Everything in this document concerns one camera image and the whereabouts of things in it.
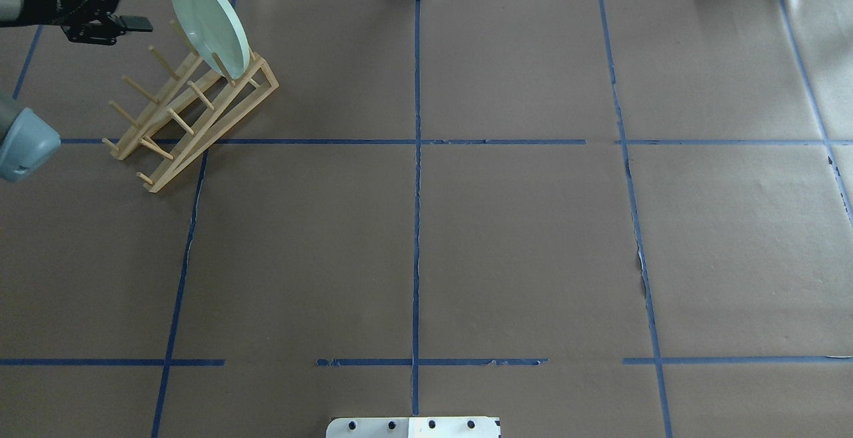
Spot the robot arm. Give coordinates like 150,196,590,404
1,0,153,183

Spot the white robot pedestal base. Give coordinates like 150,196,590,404
325,416,502,437

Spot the wooden dish rack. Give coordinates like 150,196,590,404
101,21,279,193

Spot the pale green round plate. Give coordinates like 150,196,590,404
171,0,250,79

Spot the brown paper table cover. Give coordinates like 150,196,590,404
2,0,852,437

